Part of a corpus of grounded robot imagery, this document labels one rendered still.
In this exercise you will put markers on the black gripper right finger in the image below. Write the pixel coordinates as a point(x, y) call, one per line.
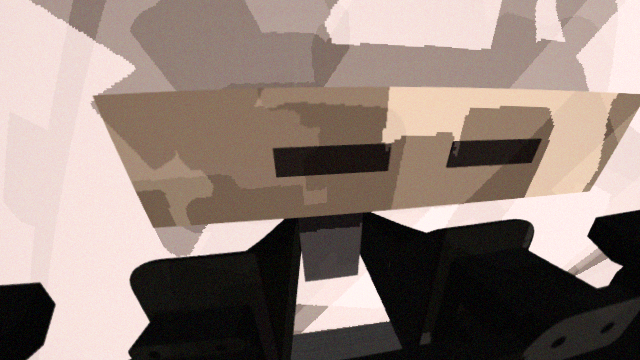
point(409, 267)

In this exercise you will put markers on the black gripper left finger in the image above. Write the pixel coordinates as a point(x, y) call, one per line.
point(264, 277)

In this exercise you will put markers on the black two-prong plug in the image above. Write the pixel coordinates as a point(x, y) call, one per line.
point(330, 246)

